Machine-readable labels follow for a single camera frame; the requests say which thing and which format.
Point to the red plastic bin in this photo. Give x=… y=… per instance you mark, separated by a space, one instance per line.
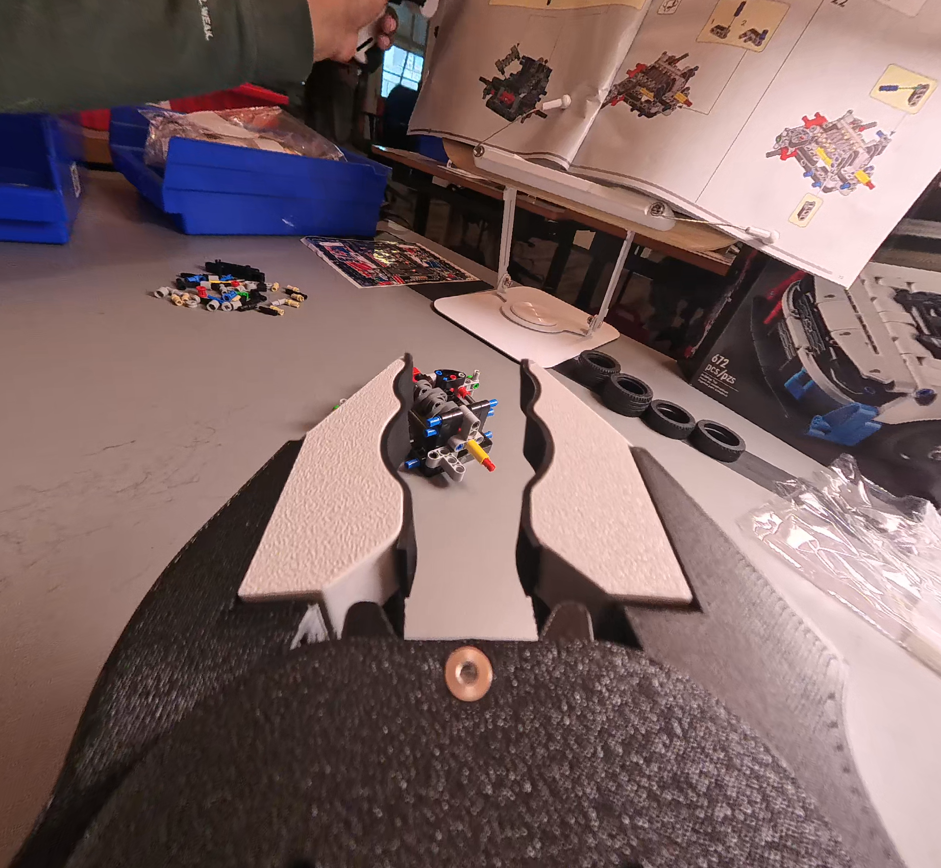
x=220 y=100

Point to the black lego set box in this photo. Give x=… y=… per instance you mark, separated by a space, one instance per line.
x=845 y=339

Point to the clear plastic bag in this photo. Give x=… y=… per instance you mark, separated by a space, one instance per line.
x=845 y=552

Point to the holographic sticker sheet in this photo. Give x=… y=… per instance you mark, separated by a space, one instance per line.
x=389 y=262

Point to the clear bag of lego parts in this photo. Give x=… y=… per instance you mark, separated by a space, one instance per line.
x=242 y=133

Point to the white book stand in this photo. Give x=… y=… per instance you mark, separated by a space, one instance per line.
x=529 y=317

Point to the person's left forearm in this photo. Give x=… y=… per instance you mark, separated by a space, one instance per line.
x=147 y=8

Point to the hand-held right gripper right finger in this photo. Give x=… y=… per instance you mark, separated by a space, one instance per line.
x=603 y=515

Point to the black lego tire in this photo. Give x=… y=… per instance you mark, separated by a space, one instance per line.
x=719 y=440
x=626 y=394
x=672 y=418
x=597 y=368

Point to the background work table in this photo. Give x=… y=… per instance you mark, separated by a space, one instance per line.
x=529 y=185

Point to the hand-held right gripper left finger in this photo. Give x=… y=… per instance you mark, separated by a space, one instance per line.
x=331 y=508

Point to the lego instruction booklet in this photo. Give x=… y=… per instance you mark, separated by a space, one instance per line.
x=735 y=74

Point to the pile of lego pieces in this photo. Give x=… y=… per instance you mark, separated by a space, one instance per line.
x=228 y=291

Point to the blue plastic bin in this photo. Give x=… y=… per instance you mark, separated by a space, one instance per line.
x=37 y=185
x=272 y=192

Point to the person's left hand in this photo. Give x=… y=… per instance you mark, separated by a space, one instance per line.
x=353 y=1

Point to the partly built lego assembly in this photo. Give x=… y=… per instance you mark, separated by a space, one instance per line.
x=448 y=427

